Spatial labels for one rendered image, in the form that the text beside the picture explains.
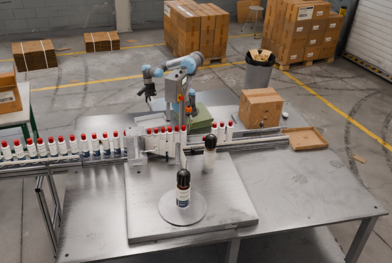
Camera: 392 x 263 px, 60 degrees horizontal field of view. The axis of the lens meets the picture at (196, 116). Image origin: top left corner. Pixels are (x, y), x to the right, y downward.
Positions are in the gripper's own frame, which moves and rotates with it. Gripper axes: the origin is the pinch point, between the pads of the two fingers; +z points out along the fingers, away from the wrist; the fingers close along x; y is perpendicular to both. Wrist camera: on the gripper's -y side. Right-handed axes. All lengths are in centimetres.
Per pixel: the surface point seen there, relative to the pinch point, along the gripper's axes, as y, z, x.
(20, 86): -101, -9, 122
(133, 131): -30, -3, -57
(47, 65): -64, 9, 347
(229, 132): 44, 14, -64
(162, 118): 11.8, 15.1, 1.0
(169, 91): -1, -27, -58
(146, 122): -3.9, 15.5, -0.6
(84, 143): -62, 5, -39
